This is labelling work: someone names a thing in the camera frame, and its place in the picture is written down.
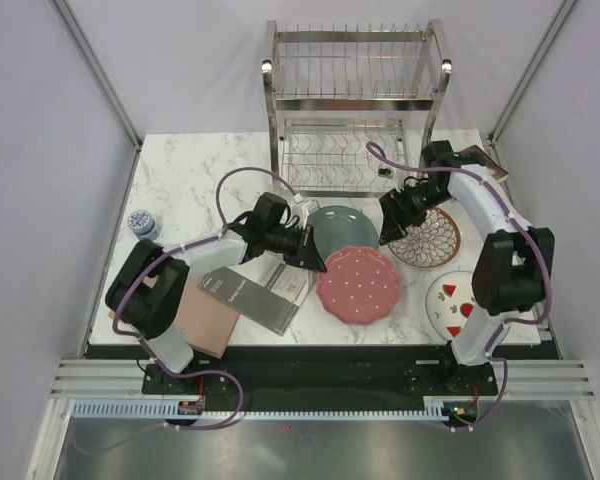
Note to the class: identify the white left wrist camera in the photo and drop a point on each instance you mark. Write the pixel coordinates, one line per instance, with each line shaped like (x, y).
(303, 208)

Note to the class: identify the floral patterned orange-rim bowl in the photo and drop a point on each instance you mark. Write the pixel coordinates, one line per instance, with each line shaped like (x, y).
(432, 244)

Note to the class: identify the aluminium frame post left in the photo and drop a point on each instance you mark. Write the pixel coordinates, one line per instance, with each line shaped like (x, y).
(88, 54)

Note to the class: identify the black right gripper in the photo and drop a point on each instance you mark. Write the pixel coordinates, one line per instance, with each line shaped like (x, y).
(398, 216)

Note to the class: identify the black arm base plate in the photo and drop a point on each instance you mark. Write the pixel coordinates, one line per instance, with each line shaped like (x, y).
(319, 376)

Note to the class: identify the aluminium frame post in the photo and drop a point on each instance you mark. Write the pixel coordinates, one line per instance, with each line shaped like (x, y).
(538, 57)
(88, 54)

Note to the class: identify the blue white round tin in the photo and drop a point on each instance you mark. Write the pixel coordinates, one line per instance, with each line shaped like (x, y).
(143, 225)

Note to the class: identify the teal ceramic plate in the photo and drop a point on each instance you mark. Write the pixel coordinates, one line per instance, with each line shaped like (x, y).
(337, 227)

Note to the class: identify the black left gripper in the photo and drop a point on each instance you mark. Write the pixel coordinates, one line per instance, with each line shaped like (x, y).
(306, 239)

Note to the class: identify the aluminium frame post right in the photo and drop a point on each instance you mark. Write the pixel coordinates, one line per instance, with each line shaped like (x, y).
(538, 57)

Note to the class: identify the pink dotted scalloped plate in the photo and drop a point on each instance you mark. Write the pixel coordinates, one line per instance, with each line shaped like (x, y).
(360, 287)

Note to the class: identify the white watermelon pattern plate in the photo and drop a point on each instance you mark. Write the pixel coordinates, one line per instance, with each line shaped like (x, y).
(449, 302)

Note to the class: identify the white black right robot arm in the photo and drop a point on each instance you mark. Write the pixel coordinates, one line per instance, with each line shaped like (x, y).
(513, 270)

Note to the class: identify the aluminium front rail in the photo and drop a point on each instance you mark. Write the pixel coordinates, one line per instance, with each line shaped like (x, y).
(527, 380)

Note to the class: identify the grey setup guide booklet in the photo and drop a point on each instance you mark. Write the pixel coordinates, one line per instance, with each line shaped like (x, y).
(265, 290)

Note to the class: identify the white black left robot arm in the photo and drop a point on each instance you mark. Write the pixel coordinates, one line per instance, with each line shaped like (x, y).
(146, 293)

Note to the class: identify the stainless steel dish rack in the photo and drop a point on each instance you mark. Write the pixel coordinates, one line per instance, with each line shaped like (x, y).
(329, 91)

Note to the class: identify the light blue cable duct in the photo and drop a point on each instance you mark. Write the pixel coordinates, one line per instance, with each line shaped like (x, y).
(172, 409)

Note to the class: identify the pink notebook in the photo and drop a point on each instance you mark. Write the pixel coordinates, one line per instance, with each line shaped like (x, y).
(204, 322)

